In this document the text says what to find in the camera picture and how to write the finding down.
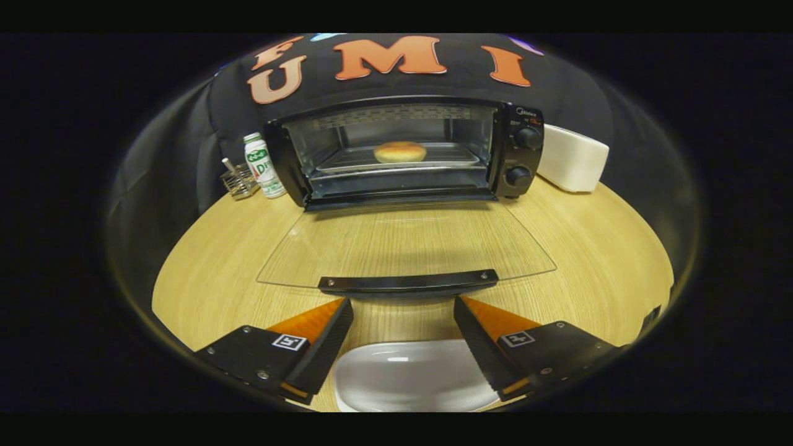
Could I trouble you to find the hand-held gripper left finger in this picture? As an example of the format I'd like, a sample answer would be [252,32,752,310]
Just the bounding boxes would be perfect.
[193,297,355,406]

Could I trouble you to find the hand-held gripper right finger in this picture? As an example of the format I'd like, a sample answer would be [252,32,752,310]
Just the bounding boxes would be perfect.
[453,295,629,402]

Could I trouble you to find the black toaster oven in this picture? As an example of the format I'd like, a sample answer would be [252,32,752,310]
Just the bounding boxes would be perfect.
[256,95,557,301]

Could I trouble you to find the golden ring doughnut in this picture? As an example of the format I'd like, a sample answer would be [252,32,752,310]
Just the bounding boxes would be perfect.
[374,141,427,164]

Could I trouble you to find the white square plate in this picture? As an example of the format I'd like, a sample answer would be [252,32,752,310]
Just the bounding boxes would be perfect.
[331,339,501,413]

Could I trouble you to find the small clear glass cup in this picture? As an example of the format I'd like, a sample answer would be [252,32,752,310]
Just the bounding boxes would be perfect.
[221,157,260,200]

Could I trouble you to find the white green-label bottle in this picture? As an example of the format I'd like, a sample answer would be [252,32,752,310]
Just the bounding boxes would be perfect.
[243,132,287,199]

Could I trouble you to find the white rectangular box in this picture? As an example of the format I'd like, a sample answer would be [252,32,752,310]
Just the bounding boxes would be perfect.
[537,124,610,193]

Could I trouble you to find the black backdrop cloth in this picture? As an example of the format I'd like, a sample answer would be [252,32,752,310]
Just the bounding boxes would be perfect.
[105,33,701,298]

